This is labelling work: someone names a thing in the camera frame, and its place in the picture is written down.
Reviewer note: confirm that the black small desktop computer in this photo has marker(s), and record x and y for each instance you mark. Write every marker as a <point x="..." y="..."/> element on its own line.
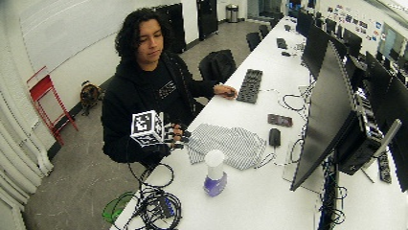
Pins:
<point x="359" y="145"/>

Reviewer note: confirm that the white cube with black markers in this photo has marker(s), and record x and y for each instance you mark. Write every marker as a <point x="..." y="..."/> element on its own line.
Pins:
<point x="147" y="127"/>

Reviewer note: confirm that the the person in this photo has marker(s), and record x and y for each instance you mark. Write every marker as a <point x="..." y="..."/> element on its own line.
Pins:
<point x="136" y="96"/>

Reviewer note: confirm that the purple spray bottle white cap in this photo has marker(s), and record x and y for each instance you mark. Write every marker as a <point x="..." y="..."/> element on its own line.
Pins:
<point x="214" y="174"/>

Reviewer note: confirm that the large black monitor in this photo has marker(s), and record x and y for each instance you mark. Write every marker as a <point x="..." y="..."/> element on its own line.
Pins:
<point x="325" y="118"/>

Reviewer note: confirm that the black office chair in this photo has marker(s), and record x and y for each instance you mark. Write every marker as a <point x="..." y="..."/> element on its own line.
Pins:
<point x="217" y="65"/>
<point x="254" y="40"/>

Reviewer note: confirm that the black remote control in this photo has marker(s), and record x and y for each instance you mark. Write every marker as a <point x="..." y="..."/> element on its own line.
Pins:
<point x="384" y="167"/>

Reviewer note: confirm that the black computer mouse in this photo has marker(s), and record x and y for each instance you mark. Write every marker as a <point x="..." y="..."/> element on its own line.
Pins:
<point x="274" y="137"/>

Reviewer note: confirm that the black cabinet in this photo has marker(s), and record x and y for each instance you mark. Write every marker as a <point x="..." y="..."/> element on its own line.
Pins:
<point x="172" y="27"/>

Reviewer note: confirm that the striped grey cloth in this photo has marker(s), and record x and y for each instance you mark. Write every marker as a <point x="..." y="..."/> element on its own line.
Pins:
<point x="228" y="145"/>

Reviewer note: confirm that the brown backpack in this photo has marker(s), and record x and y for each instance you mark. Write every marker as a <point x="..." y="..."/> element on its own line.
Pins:
<point x="89" y="96"/>

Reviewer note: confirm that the red folding step ladder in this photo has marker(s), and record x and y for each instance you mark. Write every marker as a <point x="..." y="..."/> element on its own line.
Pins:
<point x="48" y="102"/>

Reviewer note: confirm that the silver trash can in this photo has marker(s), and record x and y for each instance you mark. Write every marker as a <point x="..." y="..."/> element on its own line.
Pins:
<point x="232" y="12"/>

